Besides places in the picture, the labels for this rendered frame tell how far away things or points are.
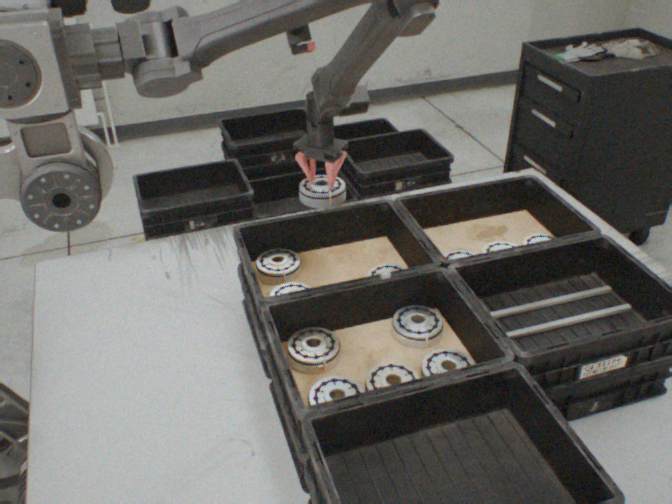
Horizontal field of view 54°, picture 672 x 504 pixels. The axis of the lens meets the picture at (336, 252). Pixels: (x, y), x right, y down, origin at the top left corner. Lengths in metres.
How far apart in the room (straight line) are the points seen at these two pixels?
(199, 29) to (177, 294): 0.90
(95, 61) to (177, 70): 0.11
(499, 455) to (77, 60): 0.89
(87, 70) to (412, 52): 3.84
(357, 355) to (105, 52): 0.73
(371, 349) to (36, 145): 0.74
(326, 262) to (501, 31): 3.62
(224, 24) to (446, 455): 0.77
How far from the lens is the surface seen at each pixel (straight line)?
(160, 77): 0.98
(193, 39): 0.98
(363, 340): 1.36
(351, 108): 1.38
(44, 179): 1.30
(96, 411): 1.49
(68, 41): 0.98
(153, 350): 1.59
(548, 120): 2.87
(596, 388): 1.42
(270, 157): 2.78
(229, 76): 4.33
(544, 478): 1.18
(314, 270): 1.55
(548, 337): 1.43
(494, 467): 1.17
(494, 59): 5.04
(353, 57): 1.14
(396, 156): 2.83
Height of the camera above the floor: 1.74
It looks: 35 degrees down
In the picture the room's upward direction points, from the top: 1 degrees counter-clockwise
